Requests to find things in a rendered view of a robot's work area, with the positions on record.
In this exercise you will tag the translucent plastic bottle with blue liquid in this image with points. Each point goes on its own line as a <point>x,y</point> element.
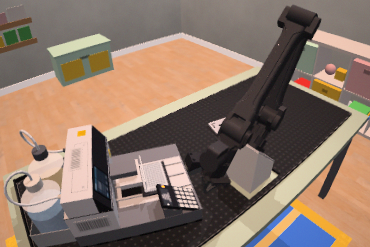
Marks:
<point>48,216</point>

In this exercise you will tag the beige bottle with black cap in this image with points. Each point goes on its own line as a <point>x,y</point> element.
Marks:
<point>49,166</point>

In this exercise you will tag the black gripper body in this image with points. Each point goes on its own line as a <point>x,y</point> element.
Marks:
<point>223,180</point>

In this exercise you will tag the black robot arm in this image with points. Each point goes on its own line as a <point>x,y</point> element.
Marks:
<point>263,94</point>

